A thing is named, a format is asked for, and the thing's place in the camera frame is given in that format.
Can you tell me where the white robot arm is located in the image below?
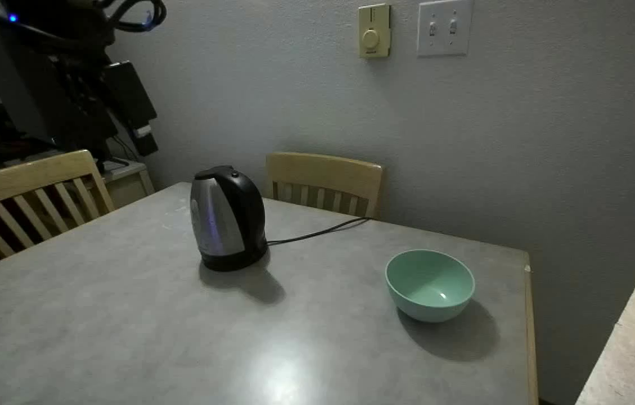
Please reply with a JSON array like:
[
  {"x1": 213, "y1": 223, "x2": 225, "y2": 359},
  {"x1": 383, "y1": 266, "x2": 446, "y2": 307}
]
[{"x1": 0, "y1": 0, "x2": 167, "y2": 158}]

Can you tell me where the steel and black electric kettle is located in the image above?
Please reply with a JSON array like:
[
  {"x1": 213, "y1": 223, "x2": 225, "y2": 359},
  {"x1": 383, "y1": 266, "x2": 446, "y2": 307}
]
[{"x1": 189, "y1": 165, "x2": 267, "y2": 273}]

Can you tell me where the rear wooden slat chair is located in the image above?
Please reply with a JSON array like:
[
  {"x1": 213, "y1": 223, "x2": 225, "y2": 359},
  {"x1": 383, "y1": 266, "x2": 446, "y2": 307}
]
[{"x1": 266, "y1": 150, "x2": 384, "y2": 219}]

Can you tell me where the wooden slat chair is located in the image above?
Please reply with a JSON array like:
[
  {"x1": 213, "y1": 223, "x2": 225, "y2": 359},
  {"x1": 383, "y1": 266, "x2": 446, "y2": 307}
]
[
  {"x1": 266, "y1": 150, "x2": 384, "y2": 219},
  {"x1": 0, "y1": 149, "x2": 114, "y2": 257}
]

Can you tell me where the mint green bowl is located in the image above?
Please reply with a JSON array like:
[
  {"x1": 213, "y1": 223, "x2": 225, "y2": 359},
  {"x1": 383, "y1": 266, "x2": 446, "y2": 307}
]
[{"x1": 384, "y1": 249, "x2": 477, "y2": 325}]

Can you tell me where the small white side cabinet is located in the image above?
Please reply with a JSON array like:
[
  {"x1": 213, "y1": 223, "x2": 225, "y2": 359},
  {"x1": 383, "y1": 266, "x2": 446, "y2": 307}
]
[{"x1": 104, "y1": 159, "x2": 154, "y2": 206}]

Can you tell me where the left wooden slat chair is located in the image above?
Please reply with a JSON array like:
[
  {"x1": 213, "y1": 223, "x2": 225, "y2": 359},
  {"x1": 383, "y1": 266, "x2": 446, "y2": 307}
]
[{"x1": 0, "y1": 149, "x2": 114, "y2": 257}]

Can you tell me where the black kettle power cord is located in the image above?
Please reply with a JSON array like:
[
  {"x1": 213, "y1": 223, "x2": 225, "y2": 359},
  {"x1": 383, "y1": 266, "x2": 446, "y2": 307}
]
[{"x1": 266, "y1": 215, "x2": 372, "y2": 247}]

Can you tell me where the yellow wall dial thermostat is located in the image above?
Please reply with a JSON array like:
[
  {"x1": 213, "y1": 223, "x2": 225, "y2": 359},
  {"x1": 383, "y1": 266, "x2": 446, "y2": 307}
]
[{"x1": 357, "y1": 3, "x2": 392, "y2": 59}]

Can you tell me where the white double light switch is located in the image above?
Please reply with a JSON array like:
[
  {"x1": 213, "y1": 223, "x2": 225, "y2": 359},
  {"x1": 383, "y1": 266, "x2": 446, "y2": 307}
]
[{"x1": 416, "y1": 0, "x2": 472, "y2": 59}]

